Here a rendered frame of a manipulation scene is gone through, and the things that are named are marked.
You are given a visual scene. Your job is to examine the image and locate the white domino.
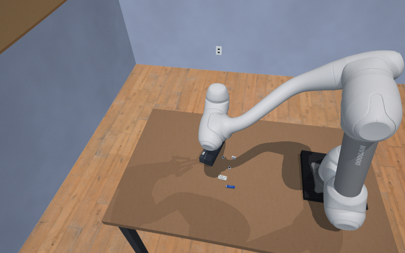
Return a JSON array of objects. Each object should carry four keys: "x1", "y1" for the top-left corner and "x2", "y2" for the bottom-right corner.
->
[{"x1": 218, "y1": 175, "x2": 227, "y2": 181}]

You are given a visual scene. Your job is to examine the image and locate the dark grey rack of bins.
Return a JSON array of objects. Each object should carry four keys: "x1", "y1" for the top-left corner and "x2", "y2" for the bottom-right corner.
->
[{"x1": 199, "y1": 141, "x2": 225, "y2": 166}]

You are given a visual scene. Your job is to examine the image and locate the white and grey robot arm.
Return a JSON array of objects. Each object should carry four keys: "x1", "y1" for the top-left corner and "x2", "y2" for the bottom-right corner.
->
[{"x1": 198, "y1": 50, "x2": 404, "y2": 231}]

